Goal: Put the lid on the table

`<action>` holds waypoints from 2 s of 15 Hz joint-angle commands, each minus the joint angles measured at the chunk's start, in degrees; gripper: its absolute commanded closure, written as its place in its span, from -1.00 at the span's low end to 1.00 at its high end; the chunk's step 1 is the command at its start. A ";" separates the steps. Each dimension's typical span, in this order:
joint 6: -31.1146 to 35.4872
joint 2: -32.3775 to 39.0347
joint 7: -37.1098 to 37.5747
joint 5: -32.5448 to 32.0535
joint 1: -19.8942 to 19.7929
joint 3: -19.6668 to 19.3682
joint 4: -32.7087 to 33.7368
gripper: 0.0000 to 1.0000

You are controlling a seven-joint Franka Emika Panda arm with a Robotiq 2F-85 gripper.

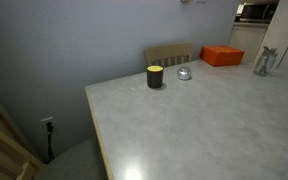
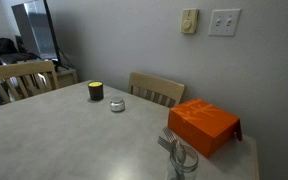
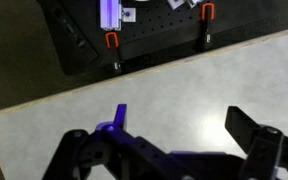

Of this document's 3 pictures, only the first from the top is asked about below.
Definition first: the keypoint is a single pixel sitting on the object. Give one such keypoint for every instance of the clear glass jar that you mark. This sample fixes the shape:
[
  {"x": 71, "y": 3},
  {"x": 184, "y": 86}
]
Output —
[{"x": 265, "y": 61}]

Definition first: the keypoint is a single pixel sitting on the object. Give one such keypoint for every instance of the wooden chair behind table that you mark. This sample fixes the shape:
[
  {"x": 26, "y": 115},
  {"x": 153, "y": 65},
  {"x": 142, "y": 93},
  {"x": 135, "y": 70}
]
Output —
[{"x": 168, "y": 55}]

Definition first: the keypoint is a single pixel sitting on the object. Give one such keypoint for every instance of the white kitchen cabinet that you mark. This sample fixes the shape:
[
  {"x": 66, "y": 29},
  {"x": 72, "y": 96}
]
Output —
[{"x": 248, "y": 38}]

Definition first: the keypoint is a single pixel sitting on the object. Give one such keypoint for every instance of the orange cardboard box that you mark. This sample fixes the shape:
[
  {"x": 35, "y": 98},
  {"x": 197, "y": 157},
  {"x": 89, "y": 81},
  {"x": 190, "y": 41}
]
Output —
[{"x": 221, "y": 55}]

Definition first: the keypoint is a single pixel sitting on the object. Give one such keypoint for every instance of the shiny silver metal lid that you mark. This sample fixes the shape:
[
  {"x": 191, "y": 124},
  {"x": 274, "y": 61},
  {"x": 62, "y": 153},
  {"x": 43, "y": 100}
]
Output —
[{"x": 184, "y": 73}]

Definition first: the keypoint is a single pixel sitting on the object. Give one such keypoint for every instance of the black candle jar yellow wax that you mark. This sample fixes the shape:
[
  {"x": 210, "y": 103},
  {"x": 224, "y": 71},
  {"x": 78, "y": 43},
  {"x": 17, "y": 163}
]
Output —
[{"x": 154, "y": 76}]

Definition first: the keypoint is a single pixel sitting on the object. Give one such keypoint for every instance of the wooden chair at left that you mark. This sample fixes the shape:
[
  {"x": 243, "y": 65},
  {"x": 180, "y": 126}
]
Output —
[{"x": 19, "y": 161}]

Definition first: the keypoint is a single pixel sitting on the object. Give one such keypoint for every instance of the black microwave oven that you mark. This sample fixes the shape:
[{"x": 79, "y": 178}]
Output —
[{"x": 257, "y": 12}]

